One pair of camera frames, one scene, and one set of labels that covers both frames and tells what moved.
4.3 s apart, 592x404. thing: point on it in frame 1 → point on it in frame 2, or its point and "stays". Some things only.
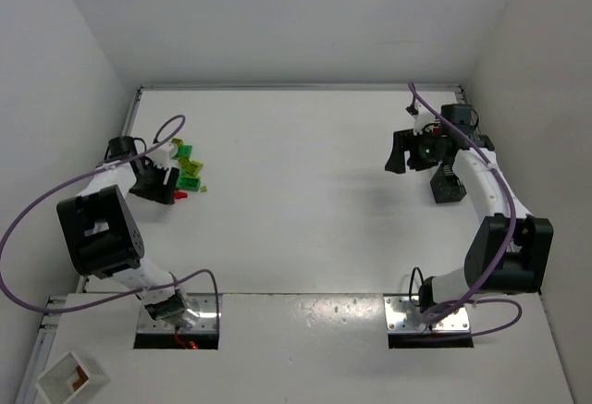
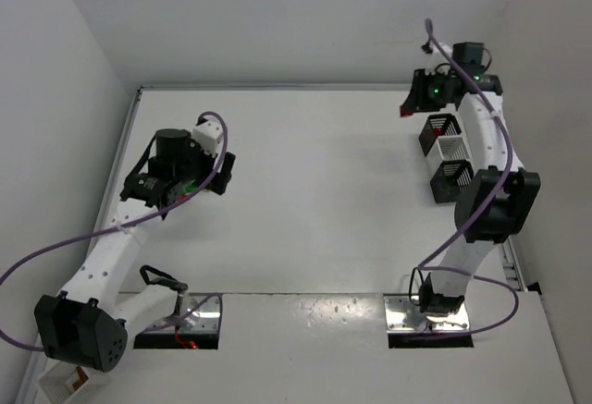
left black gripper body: x=154 y=185 → x=224 y=171
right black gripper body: x=412 y=153 → x=420 y=91
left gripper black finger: x=171 y=185 → x=220 y=180
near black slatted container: x=446 y=187 stays
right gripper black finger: x=400 y=142 → x=412 y=101
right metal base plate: x=401 y=315 stays
